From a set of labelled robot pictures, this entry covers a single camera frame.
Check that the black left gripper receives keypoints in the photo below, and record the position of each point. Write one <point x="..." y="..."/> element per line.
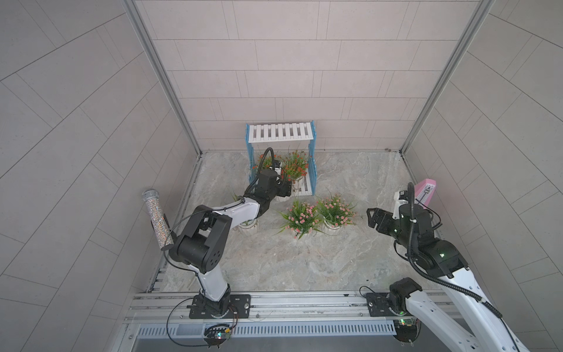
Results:
<point x="284" y="188"/>

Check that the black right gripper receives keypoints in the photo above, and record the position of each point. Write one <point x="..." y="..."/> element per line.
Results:
<point x="385" y="216"/>

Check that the red flower pot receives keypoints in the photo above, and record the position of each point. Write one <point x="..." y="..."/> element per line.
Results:
<point x="266" y="161"/>
<point x="295" y="165"/>
<point x="283" y="196"/>

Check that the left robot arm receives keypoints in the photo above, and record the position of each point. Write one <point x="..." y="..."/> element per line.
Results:
<point x="202" y="242"/>

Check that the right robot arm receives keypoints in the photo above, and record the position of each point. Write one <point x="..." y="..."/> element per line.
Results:
<point x="412" y="225"/>

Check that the blue white wooden rack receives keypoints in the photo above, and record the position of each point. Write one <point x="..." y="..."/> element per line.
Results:
<point x="285" y="138"/>

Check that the pink flower pot middle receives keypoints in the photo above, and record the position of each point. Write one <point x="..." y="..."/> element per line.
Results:
<point x="301" y="219"/>

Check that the pink metronome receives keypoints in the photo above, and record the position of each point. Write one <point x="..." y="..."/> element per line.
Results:
<point x="424" y="191"/>

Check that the pink flower pot right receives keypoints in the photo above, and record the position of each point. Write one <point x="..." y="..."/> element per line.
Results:
<point x="336" y="212"/>

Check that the right controller board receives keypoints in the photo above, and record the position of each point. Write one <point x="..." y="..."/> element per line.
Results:
<point x="407" y="330"/>

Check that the controller board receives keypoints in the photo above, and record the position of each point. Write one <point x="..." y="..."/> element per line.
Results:
<point x="216" y="335"/>
<point x="407" y="330"/>

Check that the silver glitter cylinder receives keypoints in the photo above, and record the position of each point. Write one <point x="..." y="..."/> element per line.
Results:
<point x="157" y="219"/>

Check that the left controller board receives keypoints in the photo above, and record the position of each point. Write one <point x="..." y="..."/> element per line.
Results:
<point x="216" y="335"/>

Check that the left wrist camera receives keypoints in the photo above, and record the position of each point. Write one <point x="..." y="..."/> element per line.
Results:
<point x="277" y="166"/>

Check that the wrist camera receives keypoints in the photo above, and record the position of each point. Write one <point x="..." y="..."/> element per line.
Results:
<point x="400" y="198"/>
<point x="277" y="166"/>

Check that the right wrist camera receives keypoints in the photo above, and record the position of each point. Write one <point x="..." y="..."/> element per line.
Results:
<point x="400" y="198"/>

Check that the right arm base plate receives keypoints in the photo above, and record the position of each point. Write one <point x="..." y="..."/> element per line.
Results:
<point x="382" y="304"/>

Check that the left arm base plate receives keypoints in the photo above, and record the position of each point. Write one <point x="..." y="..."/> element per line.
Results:
<point x="231" y="306"/>

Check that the aluminium rail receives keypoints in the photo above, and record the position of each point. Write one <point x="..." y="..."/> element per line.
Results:
<point x="272" y="314"/>

